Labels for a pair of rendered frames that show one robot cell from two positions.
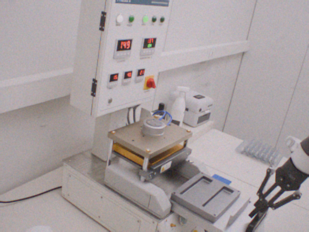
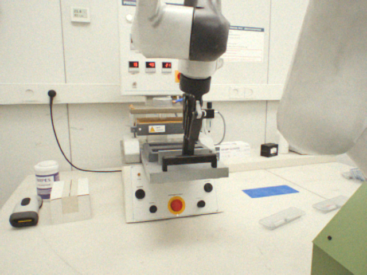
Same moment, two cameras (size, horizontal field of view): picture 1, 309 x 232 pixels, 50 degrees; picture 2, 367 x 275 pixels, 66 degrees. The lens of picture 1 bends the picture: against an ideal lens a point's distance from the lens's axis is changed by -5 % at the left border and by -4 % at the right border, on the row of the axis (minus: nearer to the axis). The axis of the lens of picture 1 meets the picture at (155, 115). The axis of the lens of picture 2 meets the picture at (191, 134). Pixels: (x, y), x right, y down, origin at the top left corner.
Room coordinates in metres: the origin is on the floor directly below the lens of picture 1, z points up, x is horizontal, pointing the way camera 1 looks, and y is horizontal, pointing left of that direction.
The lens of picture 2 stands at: (0.33, -0.89, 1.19)
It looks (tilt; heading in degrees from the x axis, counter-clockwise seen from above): 9 degrees down; 43
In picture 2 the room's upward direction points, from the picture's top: straight up
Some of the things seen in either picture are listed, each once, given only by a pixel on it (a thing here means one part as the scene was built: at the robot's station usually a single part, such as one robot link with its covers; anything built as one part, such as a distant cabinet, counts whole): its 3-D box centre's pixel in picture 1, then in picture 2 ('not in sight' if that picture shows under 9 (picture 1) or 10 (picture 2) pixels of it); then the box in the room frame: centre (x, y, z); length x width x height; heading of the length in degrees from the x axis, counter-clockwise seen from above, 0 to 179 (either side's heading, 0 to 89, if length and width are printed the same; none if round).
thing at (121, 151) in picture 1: (152, 142); (164, 117); (1.11, -0.01, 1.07); 0.22 x 0.17 x 0.10; 148
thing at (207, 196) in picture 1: (207, 195); (175, 149); (0.97, -0.22, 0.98); 0.20 x 0.17 x 0.03; 148
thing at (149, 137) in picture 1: (147, 133); (166, 112); (1.14, 0.02, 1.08); 0.31 x 0.24 x 0.13; 148
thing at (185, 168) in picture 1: (182, 163); (200, 142); (1.18, -0.14, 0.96); 0.26 x 0.05 x 0.07; 58
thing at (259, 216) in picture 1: (257, 219); (190, 161); (0.87, -0.38, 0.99); 0.15 x 0.02 x 0.04; 148
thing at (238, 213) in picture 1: (218, 204); (179, 156); (0.94, -0.26, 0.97); 0.30 x 0.22 x 0.08; 58
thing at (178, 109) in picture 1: (179, 106); (282, 132); (1.95, -0.13, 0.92); 0.09 x 0.08 x 0.25; 110
